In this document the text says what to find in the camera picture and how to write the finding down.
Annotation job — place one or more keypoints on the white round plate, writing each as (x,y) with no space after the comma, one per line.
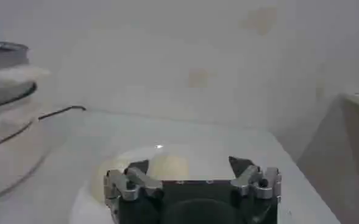
(203,164)

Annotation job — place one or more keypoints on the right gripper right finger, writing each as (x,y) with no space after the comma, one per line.
(255,181)

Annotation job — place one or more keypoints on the steel steamer pot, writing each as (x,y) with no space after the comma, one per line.
(2,54)

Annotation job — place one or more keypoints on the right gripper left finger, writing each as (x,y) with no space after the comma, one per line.
(127,182)

